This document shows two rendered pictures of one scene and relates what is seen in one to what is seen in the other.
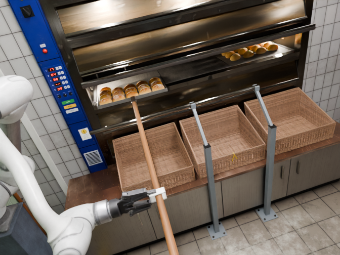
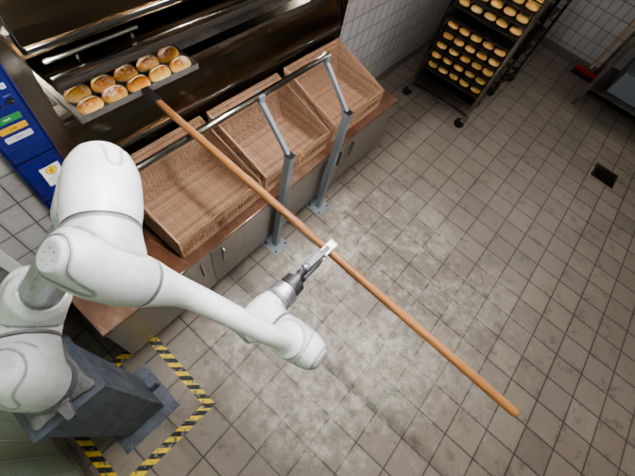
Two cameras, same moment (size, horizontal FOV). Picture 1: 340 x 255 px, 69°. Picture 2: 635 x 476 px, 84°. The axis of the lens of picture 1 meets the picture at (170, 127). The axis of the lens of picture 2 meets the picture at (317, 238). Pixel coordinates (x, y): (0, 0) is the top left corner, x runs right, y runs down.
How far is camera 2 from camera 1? 0.86 m
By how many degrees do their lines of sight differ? 47
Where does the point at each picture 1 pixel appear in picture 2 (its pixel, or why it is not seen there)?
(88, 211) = (278, 303)
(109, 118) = (93, 131)
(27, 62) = not seen: outside the picture
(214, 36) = not seen: outside the picture
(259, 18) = not seen: outside the picture
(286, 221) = (338, 208)
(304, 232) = (356, 213)
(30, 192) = (251, 322)
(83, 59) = (24, 15)
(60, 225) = (297, 335)
